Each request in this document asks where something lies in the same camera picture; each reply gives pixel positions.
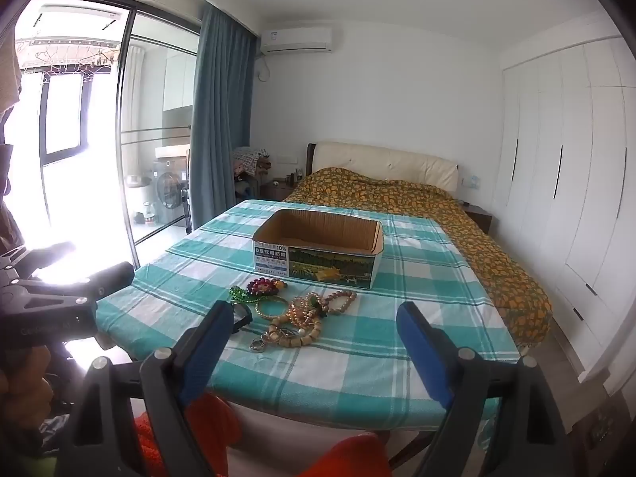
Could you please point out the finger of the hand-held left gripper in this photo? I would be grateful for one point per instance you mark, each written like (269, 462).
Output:
(107, 278)
(44, 256)

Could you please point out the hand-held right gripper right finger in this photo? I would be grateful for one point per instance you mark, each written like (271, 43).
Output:
(425, 353)

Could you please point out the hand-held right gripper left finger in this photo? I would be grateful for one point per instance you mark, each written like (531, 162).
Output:
(208, 353)

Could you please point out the gold bangle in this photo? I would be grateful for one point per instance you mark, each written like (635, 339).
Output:
(259, 310)

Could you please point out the green bead ornament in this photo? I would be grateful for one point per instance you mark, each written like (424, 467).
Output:
(241, 293)

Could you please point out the printed cardboard box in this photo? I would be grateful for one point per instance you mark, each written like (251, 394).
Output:
(318, 268)

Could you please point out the person's left hand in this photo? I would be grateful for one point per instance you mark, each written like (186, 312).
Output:
(20, 390)

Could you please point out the orange knit garment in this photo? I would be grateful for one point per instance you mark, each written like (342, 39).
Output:
(203, 422)

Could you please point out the teal checked tablecloth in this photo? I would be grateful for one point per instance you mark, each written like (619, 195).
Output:
(348, 357)

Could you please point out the oil radiator heater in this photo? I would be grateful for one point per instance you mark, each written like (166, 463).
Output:
(187, 211)

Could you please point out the washing machine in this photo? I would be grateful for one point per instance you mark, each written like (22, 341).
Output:
(169, 191)

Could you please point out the yellow floral bedspread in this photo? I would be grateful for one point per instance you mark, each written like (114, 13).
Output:
(447, 218)

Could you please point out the dark wooden nightstand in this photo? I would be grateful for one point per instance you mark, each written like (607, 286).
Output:
(479, 218)
(276, 191)

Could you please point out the glass sliding door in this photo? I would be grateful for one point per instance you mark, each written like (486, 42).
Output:
(149, 124)

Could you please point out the pile of clothes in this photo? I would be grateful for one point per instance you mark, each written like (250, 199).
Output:
(251, 164)

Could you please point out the blue curtain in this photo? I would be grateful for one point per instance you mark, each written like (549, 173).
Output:
(218, 124)

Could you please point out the cream padded headboard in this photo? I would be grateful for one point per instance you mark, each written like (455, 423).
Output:
(387, 164)

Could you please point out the ceiling clothes drying rack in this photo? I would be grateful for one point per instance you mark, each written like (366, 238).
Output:
(69, 44)

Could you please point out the white wardrobe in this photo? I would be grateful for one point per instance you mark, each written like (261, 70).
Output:
(571, 159)

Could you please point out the white air conditioner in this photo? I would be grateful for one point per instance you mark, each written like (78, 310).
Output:
(295, 39)

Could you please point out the wall socket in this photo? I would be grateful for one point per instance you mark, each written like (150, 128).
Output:
(471, 181)

